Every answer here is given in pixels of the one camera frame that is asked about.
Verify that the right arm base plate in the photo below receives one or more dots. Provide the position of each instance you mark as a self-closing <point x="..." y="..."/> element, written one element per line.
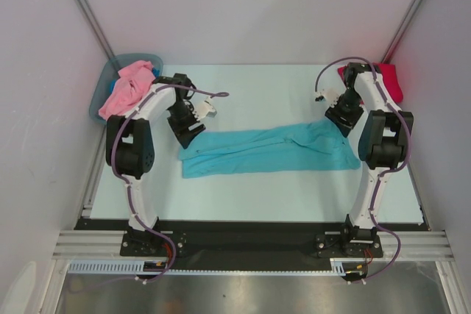
<point x="349" y="243"/>

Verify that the corner aluminium post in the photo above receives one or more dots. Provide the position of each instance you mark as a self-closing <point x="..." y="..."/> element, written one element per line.
<point x="96" y="28"/>
<point x="405" y="23"/>

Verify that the turquoise t shirt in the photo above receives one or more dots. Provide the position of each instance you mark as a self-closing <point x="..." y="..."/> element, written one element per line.
<point x="315" y="146"/>

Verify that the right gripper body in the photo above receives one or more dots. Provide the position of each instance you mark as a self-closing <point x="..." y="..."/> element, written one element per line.
<point x="344" y="118"/>

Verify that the folded red t shirt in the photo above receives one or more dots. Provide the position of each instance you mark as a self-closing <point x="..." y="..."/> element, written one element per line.
<point x="390" y="81"/>

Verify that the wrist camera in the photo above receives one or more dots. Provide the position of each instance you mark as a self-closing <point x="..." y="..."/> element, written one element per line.
<point x="329" y="96"/>
<point x="205" y="109"/>

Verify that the blue plastic basket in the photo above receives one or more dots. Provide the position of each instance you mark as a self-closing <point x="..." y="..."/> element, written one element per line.
<point x="109" y="76"/>

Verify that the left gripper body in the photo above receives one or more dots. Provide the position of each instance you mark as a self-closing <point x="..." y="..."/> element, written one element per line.
<point x="182" y="116"/>

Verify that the pink t shirt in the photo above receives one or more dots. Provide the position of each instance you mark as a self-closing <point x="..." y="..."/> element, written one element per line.
<point x="133" y="84"/>

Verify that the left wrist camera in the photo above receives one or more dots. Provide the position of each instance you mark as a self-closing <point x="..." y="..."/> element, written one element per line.
<point x="205" y="109"/>

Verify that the right corner aluminium post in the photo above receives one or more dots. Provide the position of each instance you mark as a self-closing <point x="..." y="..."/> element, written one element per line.
<point x="405" y="23"/>

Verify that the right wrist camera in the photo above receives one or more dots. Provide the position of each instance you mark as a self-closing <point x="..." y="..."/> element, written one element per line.
<point x="329" y="96"/>

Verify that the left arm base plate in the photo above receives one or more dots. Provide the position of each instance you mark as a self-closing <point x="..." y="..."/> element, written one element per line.
<point x="142" y="243"/>

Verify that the left corner aluminium post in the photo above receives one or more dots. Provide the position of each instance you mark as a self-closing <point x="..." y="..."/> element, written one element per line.
<point x="96" y="28"/>

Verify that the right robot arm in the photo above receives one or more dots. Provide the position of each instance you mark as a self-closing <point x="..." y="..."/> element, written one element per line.
<point x="383" y="144"/>

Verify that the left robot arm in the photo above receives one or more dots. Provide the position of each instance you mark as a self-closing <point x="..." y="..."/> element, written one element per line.
<point x="130" y="147"/>

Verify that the aluminium front rail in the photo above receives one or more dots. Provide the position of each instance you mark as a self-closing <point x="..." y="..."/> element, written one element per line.
<point x="88" y="244"/>

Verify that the left slotted cable duct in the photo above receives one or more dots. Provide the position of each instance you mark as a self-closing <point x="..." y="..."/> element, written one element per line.
<point x="123" y="267"/>

